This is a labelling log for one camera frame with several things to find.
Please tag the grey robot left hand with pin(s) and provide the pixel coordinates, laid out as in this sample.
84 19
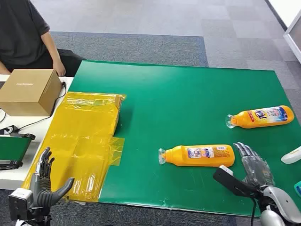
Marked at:
41 195

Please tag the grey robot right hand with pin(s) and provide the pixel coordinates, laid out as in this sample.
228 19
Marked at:
257 171

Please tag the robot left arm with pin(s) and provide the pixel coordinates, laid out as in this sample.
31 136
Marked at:
35 221

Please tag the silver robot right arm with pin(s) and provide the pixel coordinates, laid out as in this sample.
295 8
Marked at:
280 202

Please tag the orange bottle with Tide label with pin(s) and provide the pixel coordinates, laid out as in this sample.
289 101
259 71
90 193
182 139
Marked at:
263 117

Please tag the orange bottle with ingredient label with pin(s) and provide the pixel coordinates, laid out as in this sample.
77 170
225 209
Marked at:
200 155

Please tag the white plastic object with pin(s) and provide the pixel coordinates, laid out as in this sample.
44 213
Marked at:
293 156

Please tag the teal plastic object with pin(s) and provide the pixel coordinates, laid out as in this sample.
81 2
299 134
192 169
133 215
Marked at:
298 188

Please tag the green-topped black device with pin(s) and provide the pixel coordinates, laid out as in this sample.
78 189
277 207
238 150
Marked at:
13 149

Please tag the white side table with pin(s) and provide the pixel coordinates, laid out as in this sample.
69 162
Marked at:
30 131

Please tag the yellow film-wrapped flat package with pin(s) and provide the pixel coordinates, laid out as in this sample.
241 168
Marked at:
82 140

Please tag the black power adapter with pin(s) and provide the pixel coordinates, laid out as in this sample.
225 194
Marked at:
8 129

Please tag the brown cardboard box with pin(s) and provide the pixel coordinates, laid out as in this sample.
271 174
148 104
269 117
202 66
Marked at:
28 92

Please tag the green table mat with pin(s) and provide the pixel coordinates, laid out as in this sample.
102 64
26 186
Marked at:
179 109

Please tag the person's hand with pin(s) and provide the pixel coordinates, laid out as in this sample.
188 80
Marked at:
59 68

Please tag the person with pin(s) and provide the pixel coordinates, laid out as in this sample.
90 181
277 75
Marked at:
21 34

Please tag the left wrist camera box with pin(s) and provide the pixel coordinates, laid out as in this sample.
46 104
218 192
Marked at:
19 202

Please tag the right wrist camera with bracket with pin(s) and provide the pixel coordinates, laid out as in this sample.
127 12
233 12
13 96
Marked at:
231 184

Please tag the white frame panel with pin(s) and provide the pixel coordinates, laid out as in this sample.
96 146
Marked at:
293 36

